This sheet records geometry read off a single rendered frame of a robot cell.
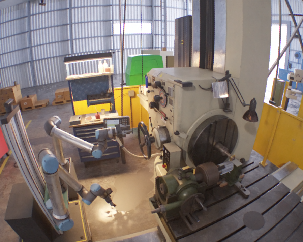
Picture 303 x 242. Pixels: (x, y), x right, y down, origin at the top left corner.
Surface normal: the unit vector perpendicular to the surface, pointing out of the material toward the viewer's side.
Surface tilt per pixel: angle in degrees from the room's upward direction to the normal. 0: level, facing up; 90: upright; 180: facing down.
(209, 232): 0
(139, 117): 90
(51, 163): 83
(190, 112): 90
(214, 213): 0
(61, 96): 90
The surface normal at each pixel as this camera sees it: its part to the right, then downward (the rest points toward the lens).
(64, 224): 0.73, 0.35
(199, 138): 0.34, 0.38
